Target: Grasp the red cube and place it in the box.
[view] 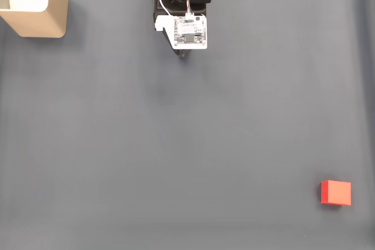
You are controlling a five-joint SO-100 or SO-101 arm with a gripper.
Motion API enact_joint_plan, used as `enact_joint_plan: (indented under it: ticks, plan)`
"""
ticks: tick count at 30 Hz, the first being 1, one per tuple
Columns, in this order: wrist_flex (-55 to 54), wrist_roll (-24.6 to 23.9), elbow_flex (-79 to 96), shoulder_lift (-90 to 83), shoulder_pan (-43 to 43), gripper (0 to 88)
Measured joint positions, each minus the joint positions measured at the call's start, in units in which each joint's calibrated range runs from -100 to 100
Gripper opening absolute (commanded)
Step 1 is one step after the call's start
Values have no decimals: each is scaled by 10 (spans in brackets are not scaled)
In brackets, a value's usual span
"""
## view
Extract red cube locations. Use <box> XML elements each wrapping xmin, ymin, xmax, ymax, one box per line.
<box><xmin>320</xmin><ymin>180</ymin><xmax>352</xmax><ymax>207</ymax></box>

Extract beige box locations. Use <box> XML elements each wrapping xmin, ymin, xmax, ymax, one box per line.
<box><xmin>0</xmin><ymin>0</ymin><xmax>70</xmax><ymax>39</ymax></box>

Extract dark table mat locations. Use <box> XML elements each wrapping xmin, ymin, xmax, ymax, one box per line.
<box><xmin>0</xmin><ymin>0</ymin><xmax>375</xmax><ymax>250</ymax></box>

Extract white camera circuit board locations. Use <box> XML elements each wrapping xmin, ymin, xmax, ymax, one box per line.
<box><xmin>154</xmin><ymin>14</ymin><xmax>209</xmax><ymax>50</ymax></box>

